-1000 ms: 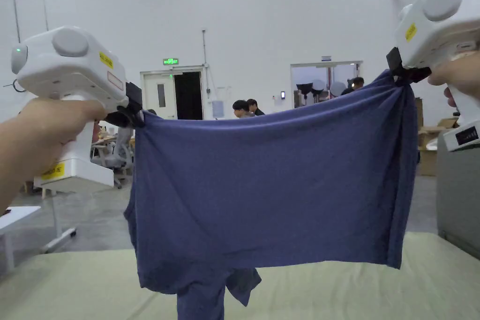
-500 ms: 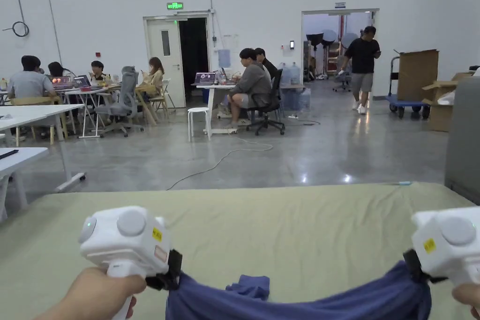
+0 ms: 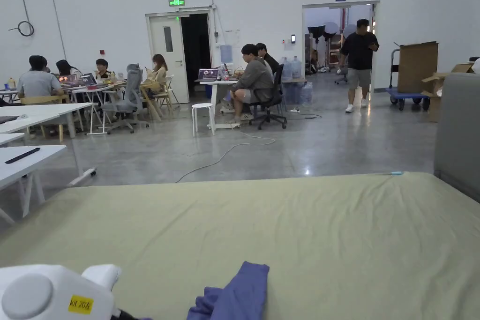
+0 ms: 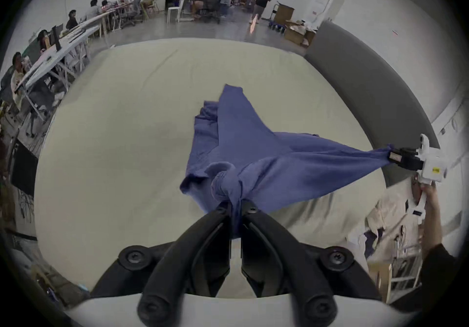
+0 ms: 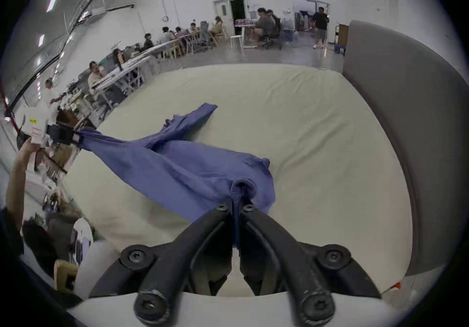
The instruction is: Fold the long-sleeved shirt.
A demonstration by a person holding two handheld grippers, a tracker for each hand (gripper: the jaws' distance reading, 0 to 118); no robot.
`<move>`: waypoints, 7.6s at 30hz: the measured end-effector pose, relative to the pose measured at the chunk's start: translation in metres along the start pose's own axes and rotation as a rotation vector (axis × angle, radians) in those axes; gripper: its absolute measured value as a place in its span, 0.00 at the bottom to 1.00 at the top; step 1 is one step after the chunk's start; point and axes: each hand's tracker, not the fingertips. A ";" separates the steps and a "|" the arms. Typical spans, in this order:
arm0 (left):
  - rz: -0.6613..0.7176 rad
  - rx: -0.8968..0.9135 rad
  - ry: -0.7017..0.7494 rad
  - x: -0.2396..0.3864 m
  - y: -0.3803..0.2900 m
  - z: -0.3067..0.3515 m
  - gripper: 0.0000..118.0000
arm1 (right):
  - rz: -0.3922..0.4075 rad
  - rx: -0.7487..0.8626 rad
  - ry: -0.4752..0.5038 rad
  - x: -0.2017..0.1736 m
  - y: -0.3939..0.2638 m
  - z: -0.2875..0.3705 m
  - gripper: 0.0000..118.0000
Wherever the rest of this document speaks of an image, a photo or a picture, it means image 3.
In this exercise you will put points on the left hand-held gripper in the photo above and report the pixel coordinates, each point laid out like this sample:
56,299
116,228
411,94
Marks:
45,293

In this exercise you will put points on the row of white tables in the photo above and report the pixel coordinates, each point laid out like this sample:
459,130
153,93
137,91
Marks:
33,136

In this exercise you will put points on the blue garment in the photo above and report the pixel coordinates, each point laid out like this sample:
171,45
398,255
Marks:
240,297

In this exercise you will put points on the group of people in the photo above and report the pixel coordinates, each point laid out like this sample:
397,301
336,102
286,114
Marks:
67,76

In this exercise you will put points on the white door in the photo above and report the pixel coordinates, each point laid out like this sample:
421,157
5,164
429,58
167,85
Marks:
167,61

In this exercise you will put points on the bed with pale green sheet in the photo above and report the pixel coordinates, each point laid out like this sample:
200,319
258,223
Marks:
307,230

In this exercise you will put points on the white desk with laptop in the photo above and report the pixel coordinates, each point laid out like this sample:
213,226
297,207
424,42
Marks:
215,84

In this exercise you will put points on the green exit sign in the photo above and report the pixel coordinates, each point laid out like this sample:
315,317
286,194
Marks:
176,2

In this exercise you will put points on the group of water bottles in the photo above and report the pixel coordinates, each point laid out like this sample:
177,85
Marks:
296,80

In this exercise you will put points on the blue platform trolley with carton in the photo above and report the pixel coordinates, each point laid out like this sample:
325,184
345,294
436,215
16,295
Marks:
414,72

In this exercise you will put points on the open cardboard carton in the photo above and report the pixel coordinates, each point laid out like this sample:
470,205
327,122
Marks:
440,89

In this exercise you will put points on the grey padded headboard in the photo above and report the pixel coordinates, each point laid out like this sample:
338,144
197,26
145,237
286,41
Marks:
459,129

